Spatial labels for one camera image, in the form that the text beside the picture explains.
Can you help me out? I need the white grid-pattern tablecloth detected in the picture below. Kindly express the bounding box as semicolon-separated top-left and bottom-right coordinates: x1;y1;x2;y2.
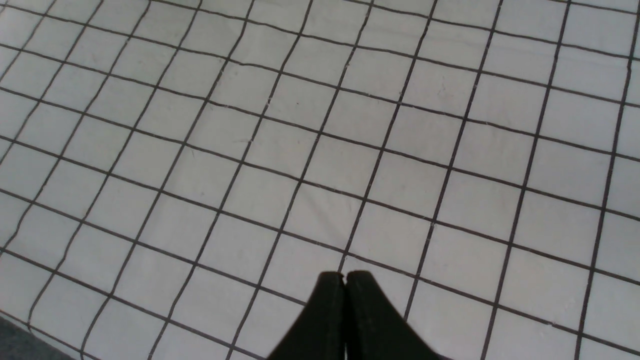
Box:
0;0;639;360

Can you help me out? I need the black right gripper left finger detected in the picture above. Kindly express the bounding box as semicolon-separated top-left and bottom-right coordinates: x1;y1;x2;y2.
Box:
268;272;346;360

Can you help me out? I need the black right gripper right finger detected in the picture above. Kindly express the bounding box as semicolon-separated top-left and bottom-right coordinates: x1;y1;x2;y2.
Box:
345;270;440;360

